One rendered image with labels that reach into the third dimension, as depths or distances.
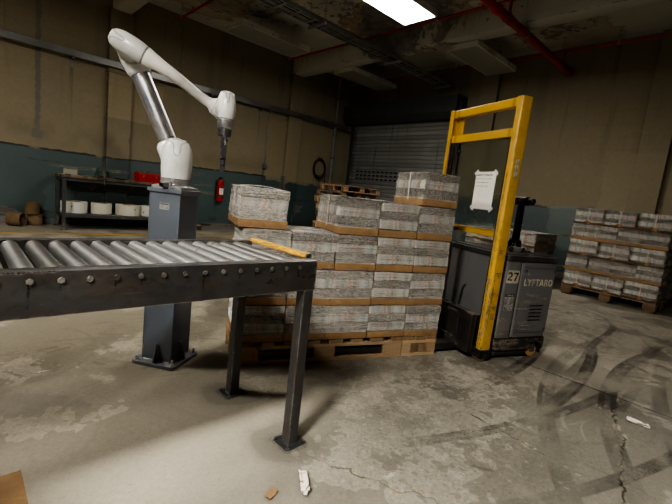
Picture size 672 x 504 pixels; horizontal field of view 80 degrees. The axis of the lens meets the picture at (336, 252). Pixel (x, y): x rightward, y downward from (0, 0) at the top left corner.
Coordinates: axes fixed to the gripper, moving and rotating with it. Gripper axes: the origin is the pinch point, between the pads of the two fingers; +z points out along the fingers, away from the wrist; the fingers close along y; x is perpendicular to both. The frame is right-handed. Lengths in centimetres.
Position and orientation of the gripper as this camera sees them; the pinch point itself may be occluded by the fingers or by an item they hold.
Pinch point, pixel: (222, 165)
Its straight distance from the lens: 250.1
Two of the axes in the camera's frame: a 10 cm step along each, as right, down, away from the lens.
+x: -9.2, -0.5, -4.0
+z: -1.1, 9.8, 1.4
